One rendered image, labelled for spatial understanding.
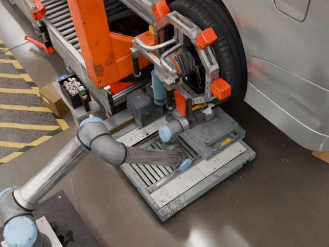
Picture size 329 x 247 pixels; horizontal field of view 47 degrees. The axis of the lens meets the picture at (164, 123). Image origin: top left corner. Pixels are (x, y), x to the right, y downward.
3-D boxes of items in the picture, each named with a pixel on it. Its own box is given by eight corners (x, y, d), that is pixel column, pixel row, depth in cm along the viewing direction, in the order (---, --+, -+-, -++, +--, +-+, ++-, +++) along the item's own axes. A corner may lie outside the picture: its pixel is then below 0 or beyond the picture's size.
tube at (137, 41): (178, 43, 215) (178, 28, 207) (151, 58, 208) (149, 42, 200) (160, 29, 225) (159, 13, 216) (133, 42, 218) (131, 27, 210)
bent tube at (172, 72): (201, 61, 204) (201, 45, 196) (172, 77, 197) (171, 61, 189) (181, 45, 214) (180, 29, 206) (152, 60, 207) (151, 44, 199)
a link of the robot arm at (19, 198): (-4, 230, 189) (101, 131, 175) (-12, 201, 199) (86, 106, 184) (20, 232, 202) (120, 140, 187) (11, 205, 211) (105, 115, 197)
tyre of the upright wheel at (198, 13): (269, 20, 191) (188, -31, 227) (233, 38, 183) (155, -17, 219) (252, 108, 242) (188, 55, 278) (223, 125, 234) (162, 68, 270)
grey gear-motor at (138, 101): (185, 112, 301) (184, 80, 274) (141, 138, 287) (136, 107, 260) (172, 100, 311) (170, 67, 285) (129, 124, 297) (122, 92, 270)
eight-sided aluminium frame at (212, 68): (216, 115, 232) (221, 42, 190) (208, 120, 229) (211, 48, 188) (164, 68, 262) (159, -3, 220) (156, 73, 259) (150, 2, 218)
